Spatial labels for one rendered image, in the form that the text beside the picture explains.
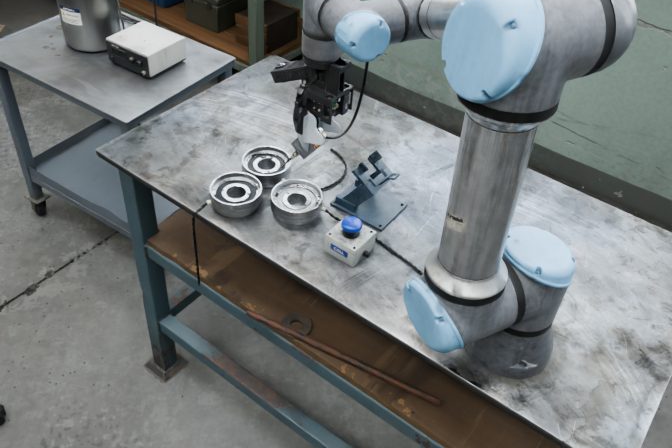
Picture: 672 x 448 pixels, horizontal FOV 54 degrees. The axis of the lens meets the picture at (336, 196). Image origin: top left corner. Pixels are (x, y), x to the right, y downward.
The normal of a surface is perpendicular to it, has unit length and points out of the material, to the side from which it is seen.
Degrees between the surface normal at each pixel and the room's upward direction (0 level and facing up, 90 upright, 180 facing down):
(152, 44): 0
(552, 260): 7
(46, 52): 0
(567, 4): 30
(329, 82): 90
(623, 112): 90
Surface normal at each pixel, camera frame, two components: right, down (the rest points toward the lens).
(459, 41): -0.87, 0.15
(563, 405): 0.07, -0.76
